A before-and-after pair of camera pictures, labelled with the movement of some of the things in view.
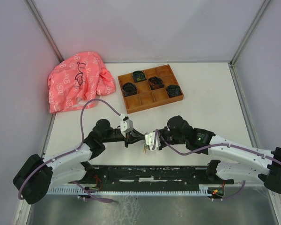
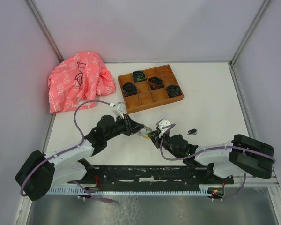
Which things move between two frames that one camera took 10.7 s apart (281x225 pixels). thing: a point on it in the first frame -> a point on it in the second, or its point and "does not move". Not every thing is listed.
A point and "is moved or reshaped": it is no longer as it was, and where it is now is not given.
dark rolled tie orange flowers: x=155 y=82 does not move
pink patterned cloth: x=80 y=78 does not move
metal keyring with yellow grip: x=145 y=147 is moved or reshaped
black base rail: x=151 y=176 does not move
